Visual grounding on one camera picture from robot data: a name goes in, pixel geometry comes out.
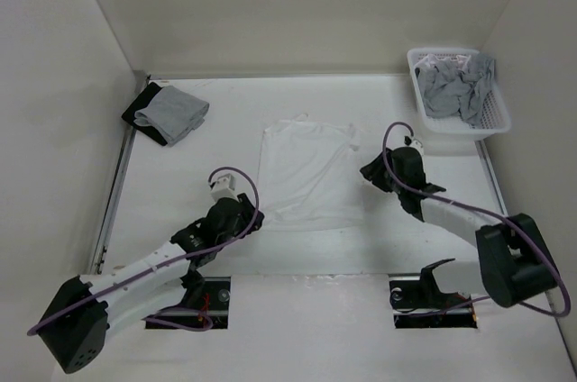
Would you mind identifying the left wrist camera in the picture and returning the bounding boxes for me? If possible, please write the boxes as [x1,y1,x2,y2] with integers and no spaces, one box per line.
[209,173,238,202]

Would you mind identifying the pale pink tank top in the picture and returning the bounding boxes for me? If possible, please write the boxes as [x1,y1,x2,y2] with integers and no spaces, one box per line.
[425,53,472,71]

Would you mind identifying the folded black tank top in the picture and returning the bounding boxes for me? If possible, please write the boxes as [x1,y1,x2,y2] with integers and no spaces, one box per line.
[121,83,168,147]

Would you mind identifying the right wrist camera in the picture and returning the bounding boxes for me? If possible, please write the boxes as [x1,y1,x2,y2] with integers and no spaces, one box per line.
[404,135,425,156]

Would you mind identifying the left aluminium table rail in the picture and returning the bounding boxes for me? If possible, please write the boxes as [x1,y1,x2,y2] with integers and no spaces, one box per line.
[88,69,151,275]

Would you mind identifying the right aluminium table rail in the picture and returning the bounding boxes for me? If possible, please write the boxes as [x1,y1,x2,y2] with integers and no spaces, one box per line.
[475,141,509,217]

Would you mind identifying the purple cable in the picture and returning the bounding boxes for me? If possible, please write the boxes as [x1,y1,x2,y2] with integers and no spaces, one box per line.
[381,122,572,318]
[26,167,261,337]

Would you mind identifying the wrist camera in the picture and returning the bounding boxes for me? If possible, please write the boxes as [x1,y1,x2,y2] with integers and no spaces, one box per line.
[209,173,238,202]
[404,135,425,156]

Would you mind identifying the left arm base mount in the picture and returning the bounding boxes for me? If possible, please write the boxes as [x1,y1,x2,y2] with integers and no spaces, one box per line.
[145,273,232,332]

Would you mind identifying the white plastic basket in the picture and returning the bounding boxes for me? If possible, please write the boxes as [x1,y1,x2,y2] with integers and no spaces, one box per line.
[407,47,511,144]

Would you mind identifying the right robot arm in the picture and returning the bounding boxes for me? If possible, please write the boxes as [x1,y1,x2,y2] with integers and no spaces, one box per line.
[360,146,560,308]

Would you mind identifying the aluminium table rail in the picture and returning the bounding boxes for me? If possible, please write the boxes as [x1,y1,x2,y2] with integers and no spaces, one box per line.
[475,141,509,217]
[88,69,151,275]

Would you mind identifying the white tank top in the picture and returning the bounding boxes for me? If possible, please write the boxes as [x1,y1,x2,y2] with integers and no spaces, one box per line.
[257,114,363,232]

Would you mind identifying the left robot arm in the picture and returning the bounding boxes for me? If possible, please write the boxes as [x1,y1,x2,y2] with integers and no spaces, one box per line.
[32,194,264,374]

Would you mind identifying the folded grey tank top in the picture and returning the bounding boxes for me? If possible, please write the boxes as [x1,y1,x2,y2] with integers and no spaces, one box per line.
[134,86,210,146]

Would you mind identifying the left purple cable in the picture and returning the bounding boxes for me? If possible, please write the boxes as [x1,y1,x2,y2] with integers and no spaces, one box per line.
[26,167,261,337]

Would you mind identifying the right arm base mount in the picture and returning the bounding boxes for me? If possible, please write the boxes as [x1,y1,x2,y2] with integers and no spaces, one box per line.
[389,259,477,329]

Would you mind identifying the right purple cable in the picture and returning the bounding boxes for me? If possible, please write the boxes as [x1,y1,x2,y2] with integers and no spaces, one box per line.
[381,122,572,318]

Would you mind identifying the crumpled grey tank top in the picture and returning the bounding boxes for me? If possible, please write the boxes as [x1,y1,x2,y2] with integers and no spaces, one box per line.
[415,53,496,126]

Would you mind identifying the white front cover board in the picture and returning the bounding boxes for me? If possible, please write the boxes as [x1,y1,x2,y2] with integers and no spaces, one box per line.
[72,276,575,381]

